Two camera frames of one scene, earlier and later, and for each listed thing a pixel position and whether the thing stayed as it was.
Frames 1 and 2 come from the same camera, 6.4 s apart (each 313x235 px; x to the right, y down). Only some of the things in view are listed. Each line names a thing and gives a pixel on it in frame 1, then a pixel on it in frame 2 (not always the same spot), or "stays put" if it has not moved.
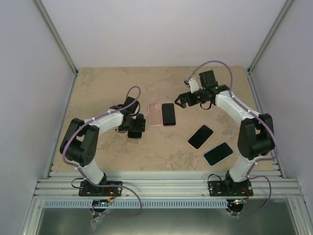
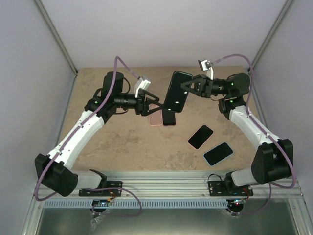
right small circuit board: [237, 201] stays put
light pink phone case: [155, 114] stays put
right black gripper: [183, 97] to [206, 85]
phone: [134, 134] to [177, 94]
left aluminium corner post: [55, 36] stays put
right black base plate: [227, 188] stays put
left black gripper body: [134, 126] to [140, 109]
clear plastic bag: [95, 221] stays put
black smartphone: [168, 114] stays put
